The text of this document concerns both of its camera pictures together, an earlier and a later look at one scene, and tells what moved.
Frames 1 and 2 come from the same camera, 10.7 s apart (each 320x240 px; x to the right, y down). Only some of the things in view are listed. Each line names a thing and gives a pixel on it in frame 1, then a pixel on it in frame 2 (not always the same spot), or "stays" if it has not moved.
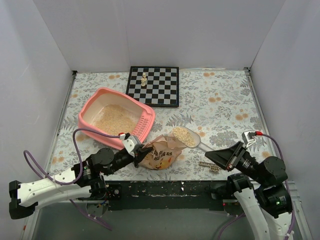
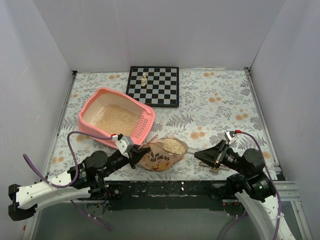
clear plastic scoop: x=189 y=138 → x=176 y=147
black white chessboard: x=161 y=89 stays
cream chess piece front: x=143 y=79 stays
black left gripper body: x=136 y=156 stays
